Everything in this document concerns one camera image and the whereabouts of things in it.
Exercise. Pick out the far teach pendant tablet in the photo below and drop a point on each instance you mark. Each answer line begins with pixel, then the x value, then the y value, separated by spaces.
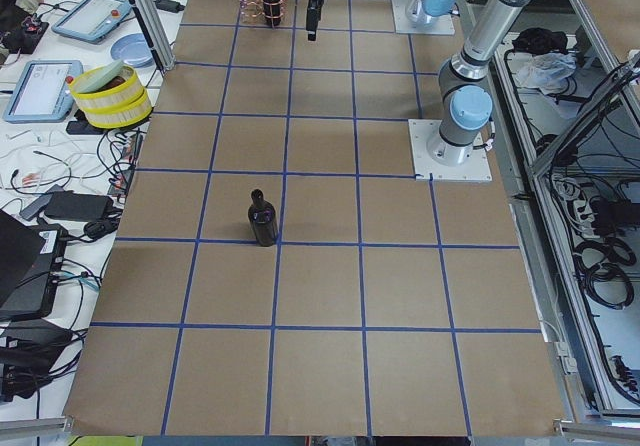
pixel 92 20

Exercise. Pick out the blue plate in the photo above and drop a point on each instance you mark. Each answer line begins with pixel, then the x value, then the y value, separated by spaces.
pixel 133 50

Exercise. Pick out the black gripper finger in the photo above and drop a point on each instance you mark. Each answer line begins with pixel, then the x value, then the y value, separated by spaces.
pixel 313 17

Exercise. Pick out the dark bottle in basket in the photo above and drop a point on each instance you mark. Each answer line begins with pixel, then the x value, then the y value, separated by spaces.
pixel 272 12

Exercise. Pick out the teach pendant tablet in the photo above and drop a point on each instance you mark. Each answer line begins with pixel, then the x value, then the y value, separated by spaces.
pixel 92 20
pixel 42 94

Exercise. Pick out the black laptop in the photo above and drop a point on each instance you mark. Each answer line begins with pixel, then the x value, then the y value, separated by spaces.
pixel 31 258

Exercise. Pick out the near teach pendant tablet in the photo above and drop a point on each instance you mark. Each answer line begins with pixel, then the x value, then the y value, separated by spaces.
pixel 42 94

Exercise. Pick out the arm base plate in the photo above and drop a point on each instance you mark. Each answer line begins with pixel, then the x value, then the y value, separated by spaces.
pixel 435 159
pixel 443 27

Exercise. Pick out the aluminium frame post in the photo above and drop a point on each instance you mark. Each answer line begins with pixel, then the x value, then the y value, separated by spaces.
pixel 154 33

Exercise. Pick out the black power brick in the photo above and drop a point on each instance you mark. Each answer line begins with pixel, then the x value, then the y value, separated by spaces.
pixel 65 205

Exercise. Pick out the black power adapter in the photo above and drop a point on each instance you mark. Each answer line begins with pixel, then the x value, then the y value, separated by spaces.
pixel 170 6

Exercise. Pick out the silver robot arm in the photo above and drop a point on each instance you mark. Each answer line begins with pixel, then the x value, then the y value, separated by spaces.
pixel 467 106
pixel 425 13

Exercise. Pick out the dark glass wine bottle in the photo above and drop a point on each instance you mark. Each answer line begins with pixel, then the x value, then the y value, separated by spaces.
pixel 263 219

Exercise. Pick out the yellow bamboo steamer stack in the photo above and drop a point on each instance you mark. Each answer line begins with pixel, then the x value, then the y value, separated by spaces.
pixel 111 96

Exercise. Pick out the white cloth rag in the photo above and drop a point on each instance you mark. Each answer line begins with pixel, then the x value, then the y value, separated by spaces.
pixel 548 73

